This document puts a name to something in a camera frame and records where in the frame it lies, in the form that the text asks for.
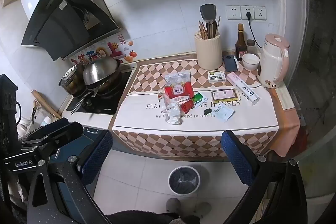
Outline wooden spoon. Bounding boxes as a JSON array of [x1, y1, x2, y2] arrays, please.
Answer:
[[211, 15, 221, 38]]

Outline bundle of wooden chopsticks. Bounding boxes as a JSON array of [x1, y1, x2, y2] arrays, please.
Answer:
[[198, 20, 211, 40]]

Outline glass sliding door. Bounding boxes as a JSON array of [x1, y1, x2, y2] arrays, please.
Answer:
[[287, 0, 336, 201]]

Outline black range hood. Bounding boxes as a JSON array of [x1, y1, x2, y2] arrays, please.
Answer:
[[21, 0, 123, 62]]

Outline white bowl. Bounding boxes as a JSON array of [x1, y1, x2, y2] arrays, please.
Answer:
[[242, 53, 260, 72]]

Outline white trash bin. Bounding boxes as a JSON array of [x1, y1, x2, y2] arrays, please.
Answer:
[[168, 166, 201, 196]]

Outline white blue sachet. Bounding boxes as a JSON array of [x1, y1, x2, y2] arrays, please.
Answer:
[[217, 102, 235, 124]]

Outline green white medicine box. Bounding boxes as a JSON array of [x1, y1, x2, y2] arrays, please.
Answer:
[[207, 70, 227, 83]]

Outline pot with glass lid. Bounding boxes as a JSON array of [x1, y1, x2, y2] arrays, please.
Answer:
[[58, 64, 85, 96]]

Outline dark blue phone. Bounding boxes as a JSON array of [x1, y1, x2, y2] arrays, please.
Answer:
[[223, 55, 239, 72]]

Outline person's dark clothing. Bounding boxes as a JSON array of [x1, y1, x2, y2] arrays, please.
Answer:
[[107, 209, 200, 224]]

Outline flat pink yellow box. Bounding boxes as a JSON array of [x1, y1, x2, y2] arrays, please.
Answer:
[[211, 88, 241, 104]]

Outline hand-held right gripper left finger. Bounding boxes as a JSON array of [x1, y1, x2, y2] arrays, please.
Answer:
[[26, 130, 114, 224]]

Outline red white plastic bag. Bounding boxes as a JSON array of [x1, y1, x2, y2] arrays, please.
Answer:
[[164, 70, 195, 100]]

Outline red packet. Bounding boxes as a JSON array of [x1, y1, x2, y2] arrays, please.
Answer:
[[180, 98, 196, 115]]

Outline cream utensil holder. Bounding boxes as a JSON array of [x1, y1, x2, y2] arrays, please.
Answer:
[[194, 30, 223, 70]]

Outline black plug with cable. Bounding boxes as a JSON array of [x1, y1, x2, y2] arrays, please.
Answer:
[[245, 11, 263, 50]]

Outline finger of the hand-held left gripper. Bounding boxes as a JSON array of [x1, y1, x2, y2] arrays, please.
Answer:
[[18, 117, 71, 142], [31, 122, 84, 154]]

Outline long pink white box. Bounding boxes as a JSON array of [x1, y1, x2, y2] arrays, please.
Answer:
[[226, 72, 260, 106]]

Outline checkered tablecloth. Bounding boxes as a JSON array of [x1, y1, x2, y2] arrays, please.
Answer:
[[112, 52, 301, 159]]

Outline grey slipper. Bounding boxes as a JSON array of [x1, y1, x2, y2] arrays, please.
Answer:
[[166, 198, 182, 214], [192, 202, 212, 214]]

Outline small glass jar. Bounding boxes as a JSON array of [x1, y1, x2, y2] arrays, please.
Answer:
[[246, 39, 257, 55]]

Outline green packet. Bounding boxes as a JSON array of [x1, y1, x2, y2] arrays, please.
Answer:
[[192, 92, 208, 109]]

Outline black cooktop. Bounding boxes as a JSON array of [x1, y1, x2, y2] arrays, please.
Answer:
[[66, 69, 136, 116]]

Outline black spatula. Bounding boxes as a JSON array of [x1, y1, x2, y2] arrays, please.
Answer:
[[199, 4, 217, 38]]

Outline wooden rolling pin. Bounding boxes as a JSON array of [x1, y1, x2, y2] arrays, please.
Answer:
[[31, 89, 62, 120]]

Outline dark sauce bottle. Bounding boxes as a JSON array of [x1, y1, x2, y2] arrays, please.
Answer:
[[235, 24, 247, 62]]

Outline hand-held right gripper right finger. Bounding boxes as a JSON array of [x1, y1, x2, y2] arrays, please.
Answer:
[[221, 130, 309, 224]]

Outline white wall socket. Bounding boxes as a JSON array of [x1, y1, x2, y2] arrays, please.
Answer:
[[241, 5, 254, 20], [254, 6, 267, 21], [226, 5, 240, 20]]

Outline steel pot lid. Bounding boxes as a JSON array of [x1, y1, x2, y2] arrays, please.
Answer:
[[83, 55, 122, 85]]

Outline colourful wall stickers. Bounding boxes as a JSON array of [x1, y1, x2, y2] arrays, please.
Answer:
[[70, 40, 138, 65]]

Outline clear plastic wrapper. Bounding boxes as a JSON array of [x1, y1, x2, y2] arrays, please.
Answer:
[[157, 91, 183, 125]]

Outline pink white electric kettle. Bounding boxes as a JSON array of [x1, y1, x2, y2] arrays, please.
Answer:
[[257, 34, 290, 89]]

